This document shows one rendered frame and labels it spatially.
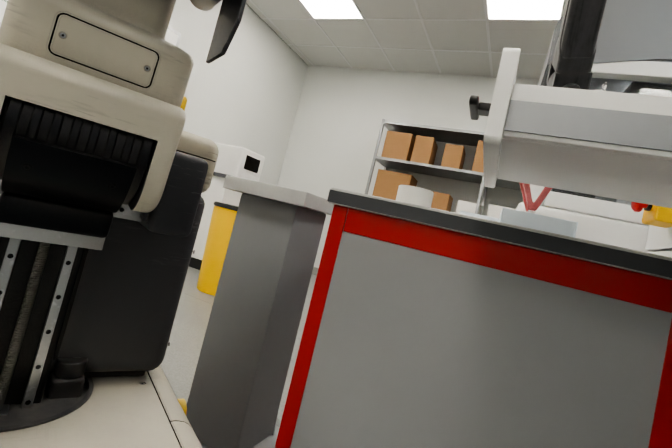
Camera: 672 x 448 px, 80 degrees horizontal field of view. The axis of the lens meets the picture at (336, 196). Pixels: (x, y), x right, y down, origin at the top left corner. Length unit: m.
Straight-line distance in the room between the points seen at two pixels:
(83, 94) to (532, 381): 0.73
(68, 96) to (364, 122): 4.90
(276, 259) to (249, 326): 0.20
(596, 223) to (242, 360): 1.10
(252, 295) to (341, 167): 4.21
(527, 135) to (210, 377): 1.08
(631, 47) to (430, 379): 1.21
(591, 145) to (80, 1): 0.65
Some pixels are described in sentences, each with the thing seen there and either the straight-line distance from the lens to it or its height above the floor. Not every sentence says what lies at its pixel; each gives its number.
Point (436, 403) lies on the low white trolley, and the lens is 0.74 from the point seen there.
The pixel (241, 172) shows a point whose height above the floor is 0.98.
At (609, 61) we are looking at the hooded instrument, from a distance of 1.57.
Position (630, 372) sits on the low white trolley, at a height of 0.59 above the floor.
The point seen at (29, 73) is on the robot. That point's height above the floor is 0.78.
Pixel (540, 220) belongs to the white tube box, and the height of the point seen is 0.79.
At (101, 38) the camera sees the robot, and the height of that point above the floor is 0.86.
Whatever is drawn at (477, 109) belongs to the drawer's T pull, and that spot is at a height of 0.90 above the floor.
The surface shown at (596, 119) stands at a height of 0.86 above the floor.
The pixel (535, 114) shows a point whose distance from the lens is 0.49.
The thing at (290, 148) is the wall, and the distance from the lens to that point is 5.72.
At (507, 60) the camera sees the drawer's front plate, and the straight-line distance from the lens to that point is 0.50.
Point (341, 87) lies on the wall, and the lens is 5.68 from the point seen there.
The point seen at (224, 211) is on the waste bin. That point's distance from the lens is 2.99.
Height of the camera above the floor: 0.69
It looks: 4 degrees up
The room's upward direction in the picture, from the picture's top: 14 degrees clockwise
